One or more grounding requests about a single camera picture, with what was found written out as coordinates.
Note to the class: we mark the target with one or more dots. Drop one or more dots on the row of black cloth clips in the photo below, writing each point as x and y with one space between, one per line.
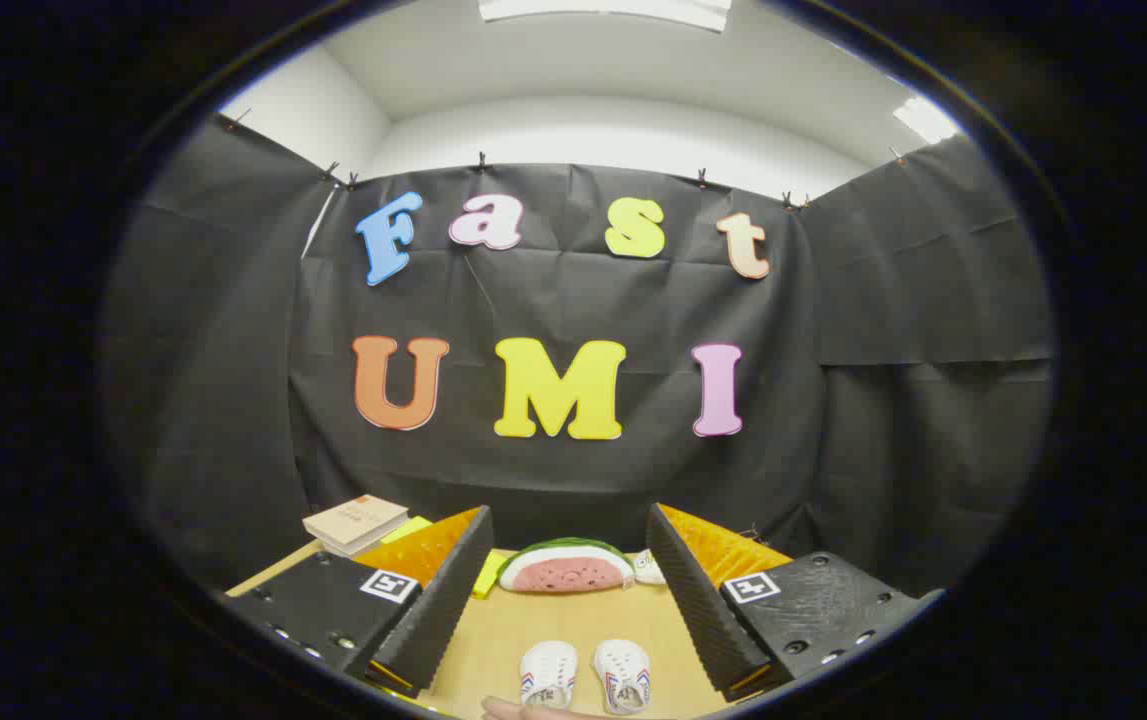
481 162

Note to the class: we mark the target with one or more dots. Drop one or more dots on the white canvas shoe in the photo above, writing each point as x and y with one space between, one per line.
623 672
548 670

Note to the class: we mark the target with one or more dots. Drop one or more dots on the ceiling light panel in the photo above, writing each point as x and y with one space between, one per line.
603 10
925 120

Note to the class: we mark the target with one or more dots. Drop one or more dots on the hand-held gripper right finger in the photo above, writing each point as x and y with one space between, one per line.
698 600

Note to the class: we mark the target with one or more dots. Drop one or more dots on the beige book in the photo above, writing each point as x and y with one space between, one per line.
353 520

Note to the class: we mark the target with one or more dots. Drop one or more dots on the watermelon slice plush toy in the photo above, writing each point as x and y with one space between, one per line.
565 572

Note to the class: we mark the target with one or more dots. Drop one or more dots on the yellow book with red circle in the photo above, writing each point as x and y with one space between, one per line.
488 578

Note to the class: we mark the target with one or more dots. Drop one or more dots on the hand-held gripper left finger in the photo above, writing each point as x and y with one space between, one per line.
433 610

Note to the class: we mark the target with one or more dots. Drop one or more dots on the white plush toy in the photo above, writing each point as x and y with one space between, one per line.
647 568

